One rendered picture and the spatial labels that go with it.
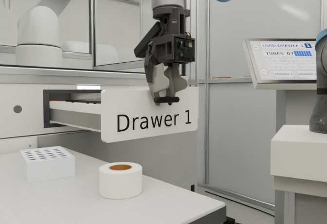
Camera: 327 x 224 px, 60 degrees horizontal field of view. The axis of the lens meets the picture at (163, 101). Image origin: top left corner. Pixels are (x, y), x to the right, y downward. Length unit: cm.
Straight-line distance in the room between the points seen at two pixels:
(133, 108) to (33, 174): 23
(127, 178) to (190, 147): 86
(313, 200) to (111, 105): 46
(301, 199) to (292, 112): 88
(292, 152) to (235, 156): 199
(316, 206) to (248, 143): 182
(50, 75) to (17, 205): 50
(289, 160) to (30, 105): 67
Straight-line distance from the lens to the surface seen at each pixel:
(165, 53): 63
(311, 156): 60
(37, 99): 89
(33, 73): 88
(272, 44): 156
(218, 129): 264
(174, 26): 62
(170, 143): 119
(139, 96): 64
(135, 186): 46
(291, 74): 144
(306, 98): 156
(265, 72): 140
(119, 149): 103
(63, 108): 82
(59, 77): 92
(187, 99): 75
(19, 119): 88
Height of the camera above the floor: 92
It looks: 2 degrees down
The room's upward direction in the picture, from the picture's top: straight up
